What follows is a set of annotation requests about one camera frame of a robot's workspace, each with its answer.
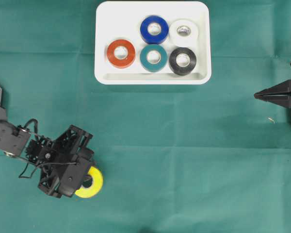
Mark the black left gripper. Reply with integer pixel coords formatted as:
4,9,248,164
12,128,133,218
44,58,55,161
25,125,92,198

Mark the yellow tape roll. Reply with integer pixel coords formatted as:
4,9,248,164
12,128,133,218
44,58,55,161
75,166,103,199

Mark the black tape roll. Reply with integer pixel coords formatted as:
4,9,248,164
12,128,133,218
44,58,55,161
169,48,197,76

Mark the white tape roll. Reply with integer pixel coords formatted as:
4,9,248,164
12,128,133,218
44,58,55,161
169,19,199,48

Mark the green tape roll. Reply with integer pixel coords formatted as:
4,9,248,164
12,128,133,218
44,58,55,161
140,44,168,72

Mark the red tape roll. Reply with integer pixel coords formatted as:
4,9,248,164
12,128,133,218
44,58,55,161
106,39,136,68

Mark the blue tape roll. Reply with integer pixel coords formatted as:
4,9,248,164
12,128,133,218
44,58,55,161
140,16,169,44

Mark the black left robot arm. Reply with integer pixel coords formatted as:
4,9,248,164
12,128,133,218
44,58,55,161
0,87,103,198

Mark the black camera cable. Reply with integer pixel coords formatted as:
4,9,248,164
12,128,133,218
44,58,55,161
18,118,78,179

